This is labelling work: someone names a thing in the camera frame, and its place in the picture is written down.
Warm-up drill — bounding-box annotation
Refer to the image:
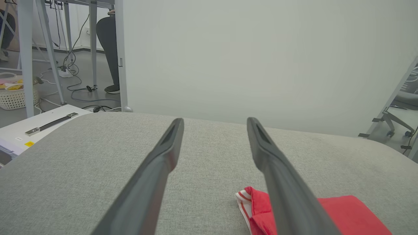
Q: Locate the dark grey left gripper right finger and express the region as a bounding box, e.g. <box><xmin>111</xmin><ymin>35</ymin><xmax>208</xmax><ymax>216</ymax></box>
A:
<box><xmin>247</xmin><ymin>117</ymin><xmax>342</xmax><ymax>235</ymax></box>

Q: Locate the blue-grey floor cable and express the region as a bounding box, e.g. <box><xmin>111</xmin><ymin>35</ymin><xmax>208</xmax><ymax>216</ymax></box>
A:
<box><xmin>70</xmin><ymin>87</ymin><xmax>121</xmax><ymax>103</ymax></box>

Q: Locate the black hanging desk cable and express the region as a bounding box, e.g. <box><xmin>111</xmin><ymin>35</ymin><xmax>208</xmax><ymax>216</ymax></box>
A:
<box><xmin>62</xmin><ymin>13</ymin><xmax>90</xmax><ymax>71</ymax></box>

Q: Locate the grey metal desk frame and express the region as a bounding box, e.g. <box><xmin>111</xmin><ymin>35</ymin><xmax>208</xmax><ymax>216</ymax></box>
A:
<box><xmin>16</xmin><ymin>0</ymin><xmax>115</xmax><ymax>118</ymax></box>

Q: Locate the white lattice laundry basket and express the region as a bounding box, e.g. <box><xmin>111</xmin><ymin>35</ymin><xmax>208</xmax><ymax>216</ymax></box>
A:
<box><xmin>0</xmin><ymin>72</ymin><xmax>40</xmax><ymax>111</ymax></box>

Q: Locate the person in black trousers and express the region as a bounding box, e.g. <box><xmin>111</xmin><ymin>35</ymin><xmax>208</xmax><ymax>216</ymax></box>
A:
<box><xmin>96</xmin><ymin>10</ymin><xmax>121</xmax><ymax>94</ymax></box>

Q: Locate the grey office chair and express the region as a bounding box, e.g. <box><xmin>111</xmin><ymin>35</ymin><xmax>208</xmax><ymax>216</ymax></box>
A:
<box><xmin>372</xmin><ymin>64</ymin><xmax>418</xmax><ymax>137</ymax></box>

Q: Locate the white case with black handle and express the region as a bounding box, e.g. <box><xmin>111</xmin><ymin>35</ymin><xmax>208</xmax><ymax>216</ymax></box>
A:
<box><xmin>0</xmin><ymin>104</ymin><xmax>93</xmax><ymax>164</ymax></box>

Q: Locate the red garment with white trim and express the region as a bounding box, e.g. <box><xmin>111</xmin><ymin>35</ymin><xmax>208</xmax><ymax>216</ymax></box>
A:
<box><xmin>235</xmin><ymin>186</ymin><xmax>392</xmax><ymax>235</ymax></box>

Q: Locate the person in dark clothes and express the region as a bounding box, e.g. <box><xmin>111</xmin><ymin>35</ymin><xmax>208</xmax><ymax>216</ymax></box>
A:
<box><xmin>0</xmin><ymin>10</ymin><xmax>16</xmax><ymax>62</ymax></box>

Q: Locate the yellow item in basket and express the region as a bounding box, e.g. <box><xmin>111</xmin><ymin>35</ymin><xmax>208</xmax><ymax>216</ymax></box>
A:
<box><xmin>0</xmin><ymin>79</ymin><xmax>24</xmax><ymax>91</ymax></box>

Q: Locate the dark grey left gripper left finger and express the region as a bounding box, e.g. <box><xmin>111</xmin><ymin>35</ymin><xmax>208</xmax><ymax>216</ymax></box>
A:
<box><xmin>91</xmin><ymin>117</ymin><xmax>185</xmax><ymax>235</ymax></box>

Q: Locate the grey fabric sofa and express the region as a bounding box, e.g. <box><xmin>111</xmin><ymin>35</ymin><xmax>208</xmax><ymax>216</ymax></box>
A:
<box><xmin>0</xmin><ymin>111</ymin><xmax>418</xmax><ymax>235</ymax></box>

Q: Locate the white floor cable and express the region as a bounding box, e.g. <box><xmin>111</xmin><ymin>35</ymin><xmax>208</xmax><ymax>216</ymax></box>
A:
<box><xmin>34</xmin><ymin>67</ymin><xmax>63</xmax><ymax>113</ymax></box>

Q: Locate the white partition panel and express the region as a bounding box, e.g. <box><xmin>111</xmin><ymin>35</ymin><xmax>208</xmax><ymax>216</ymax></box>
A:
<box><xmin>114</xmin><ymin>0</ymin><xmax>418</xmax><ymax>138</ymax></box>

